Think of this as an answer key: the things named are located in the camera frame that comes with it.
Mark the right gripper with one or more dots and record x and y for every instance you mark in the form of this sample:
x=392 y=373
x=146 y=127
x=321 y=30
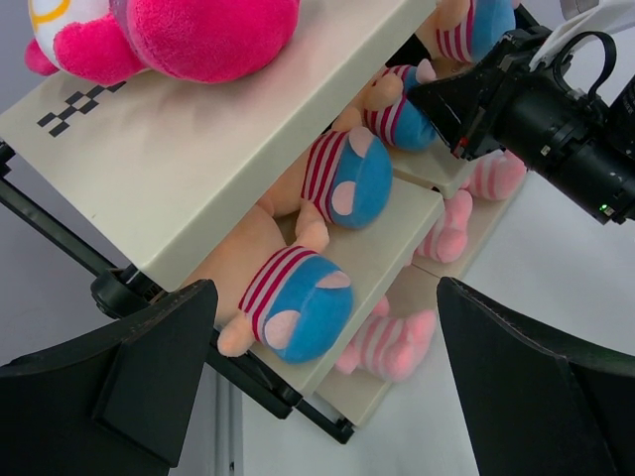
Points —
x=463 y=108

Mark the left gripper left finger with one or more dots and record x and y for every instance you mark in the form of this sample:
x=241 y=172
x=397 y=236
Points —
x=114 y=401

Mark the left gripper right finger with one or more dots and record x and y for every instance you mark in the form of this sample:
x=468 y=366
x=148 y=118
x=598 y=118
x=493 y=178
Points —
x=536 y=400

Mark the pink striped plush bottom shelf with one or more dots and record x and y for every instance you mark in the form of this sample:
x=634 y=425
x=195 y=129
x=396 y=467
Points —
x=388 y=347

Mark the orange doll black hair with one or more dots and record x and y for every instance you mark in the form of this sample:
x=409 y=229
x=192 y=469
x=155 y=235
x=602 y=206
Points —
x=466 y=30

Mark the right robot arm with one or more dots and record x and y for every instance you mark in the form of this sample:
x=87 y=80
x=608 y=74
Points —
x=574 y=140

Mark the beige three-tier shelf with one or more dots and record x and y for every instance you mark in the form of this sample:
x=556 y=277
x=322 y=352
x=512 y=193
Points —
x=164 y=168

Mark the orange doll blue pants rear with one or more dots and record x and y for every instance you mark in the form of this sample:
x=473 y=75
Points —
x=343 y=178

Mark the orange doll blue pants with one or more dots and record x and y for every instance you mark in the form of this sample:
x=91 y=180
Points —
x=343 y=178
x=287 y=296

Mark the orange doll blue pants front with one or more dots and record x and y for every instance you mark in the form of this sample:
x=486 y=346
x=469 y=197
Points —
x=287 y=296

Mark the large pink panda plush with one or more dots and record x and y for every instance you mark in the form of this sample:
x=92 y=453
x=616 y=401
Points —
x=107 y=42

